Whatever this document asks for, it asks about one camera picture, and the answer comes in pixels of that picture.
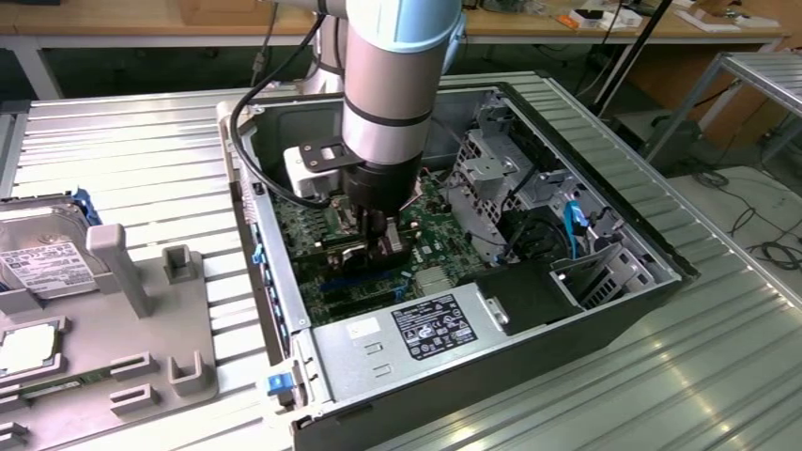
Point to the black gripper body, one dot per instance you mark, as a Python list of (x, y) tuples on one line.
[(382, 188)]

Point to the green graphics card with fan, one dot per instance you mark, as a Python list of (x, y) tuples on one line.
[(370, 263)]

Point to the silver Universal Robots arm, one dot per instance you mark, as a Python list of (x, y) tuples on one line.
[(388, 70)]

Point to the CPU socket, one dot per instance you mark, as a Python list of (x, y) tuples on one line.
[(344, 216)]

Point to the green motherboard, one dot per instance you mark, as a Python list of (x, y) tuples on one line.
[(438, 235)]

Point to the silver chipset heatsink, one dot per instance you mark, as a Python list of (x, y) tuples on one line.
[(434, 279)]

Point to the metal drive cage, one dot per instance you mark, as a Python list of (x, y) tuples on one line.
[(482, 169)]

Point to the black fan shroud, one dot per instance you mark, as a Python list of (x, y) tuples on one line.
[(519, 296)]

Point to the grey power supply unit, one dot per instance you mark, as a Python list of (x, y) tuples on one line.
[(347, 357)]

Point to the blue case latch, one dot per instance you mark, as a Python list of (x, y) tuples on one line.
[(279, 383)]

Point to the slanted metal disk bay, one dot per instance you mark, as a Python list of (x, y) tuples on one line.
[(602, 277)]

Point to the wooden desk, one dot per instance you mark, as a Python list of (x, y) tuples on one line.
[(533, 29)]

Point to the black open PC case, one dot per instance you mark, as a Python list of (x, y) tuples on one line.
[(626, 300)]

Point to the black box on floor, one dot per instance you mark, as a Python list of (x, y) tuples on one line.
[(658, 141)]

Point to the blue disk carrier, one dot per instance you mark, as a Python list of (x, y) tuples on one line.
[(84, 206)]

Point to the orange and white box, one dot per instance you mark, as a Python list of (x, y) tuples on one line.
[(577, 21)]

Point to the grey parts rack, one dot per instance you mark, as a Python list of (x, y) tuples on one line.
[(94, 338)]

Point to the black stand pole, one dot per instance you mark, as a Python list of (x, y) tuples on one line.
[(635, 47)]

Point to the brown cabinet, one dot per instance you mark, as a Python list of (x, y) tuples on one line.
[(677, 80)]

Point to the silver hard disk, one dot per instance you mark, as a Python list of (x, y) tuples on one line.
[(38, 263)]

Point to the green RAM stick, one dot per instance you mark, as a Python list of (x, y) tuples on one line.
[(63, 383)]

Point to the silver CPU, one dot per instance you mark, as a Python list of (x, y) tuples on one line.
[(25, 350)]

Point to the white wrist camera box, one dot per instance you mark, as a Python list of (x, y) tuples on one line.
[(314, 181)]

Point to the beige corner bracket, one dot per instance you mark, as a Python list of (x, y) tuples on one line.
[(228, 110)]

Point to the metal frame table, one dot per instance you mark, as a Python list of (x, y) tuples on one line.
[(765, 80)]

